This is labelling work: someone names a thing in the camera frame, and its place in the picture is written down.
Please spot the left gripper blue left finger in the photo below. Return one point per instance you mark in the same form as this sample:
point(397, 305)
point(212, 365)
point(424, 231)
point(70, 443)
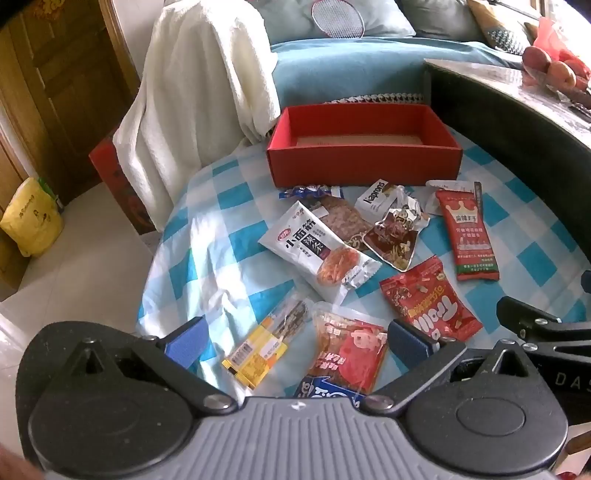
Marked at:
point(186, 343)

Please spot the white duck snack packet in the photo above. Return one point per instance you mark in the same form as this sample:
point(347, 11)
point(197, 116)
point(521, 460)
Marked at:
point(432, 205)

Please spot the brown silver chips packet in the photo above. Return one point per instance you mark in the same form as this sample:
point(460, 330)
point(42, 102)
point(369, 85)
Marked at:
point(393, 239)

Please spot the red Trolli candy packet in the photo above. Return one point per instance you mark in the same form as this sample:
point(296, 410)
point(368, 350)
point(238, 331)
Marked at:
point(424, 298)

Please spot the white Kaprons wafer packet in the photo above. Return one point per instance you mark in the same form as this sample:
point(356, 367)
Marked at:
point(374, 203)

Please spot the badminton racket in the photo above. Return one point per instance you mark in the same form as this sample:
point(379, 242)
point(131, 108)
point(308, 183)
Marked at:
point(338, 19)

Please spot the wooden door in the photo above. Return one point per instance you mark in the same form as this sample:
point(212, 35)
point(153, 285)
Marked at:
point(64, 89)

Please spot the yellow plastic bag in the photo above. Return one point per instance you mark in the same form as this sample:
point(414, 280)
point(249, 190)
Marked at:
point(32, 219)

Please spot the dark coffee table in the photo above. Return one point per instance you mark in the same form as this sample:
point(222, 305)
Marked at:
point(549, 161)

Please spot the white towel blanket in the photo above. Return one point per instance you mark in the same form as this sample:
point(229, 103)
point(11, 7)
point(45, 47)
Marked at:
point(207, 84)

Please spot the blue small snack packet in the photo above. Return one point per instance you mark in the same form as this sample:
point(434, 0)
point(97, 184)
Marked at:
point(310, 192)

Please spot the red cardboard box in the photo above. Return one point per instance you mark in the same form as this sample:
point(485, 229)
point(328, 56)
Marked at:
point(356, 144)

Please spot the patterned yellow pillow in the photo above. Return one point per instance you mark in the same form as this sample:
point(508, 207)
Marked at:
point(503, 28)

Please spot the red spicy strip packet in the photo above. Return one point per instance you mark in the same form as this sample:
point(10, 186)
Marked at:
point(473, 252)

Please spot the dark grey sofa cushion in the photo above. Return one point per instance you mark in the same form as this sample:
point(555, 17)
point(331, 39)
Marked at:
point(442, 19)

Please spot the red gift box on floor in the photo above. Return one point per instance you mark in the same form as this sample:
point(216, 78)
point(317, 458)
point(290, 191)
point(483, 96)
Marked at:
point(105, 161)

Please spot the clear brown meat snack packet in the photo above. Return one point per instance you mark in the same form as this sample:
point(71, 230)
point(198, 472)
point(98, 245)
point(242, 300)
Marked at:
point(343, 219)

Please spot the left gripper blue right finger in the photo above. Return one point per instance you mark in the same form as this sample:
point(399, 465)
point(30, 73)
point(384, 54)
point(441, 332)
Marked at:
point(409, 344)

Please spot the yellow clear fish snack packet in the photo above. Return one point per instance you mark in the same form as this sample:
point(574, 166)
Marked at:
point(251, 361)

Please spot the white gluten snack packet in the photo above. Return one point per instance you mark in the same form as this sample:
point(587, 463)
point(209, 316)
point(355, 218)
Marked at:
point(331, 267)

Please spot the blue white checkered tablecloth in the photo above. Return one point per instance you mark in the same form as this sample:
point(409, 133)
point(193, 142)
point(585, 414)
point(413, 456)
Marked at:
point(210, 264)

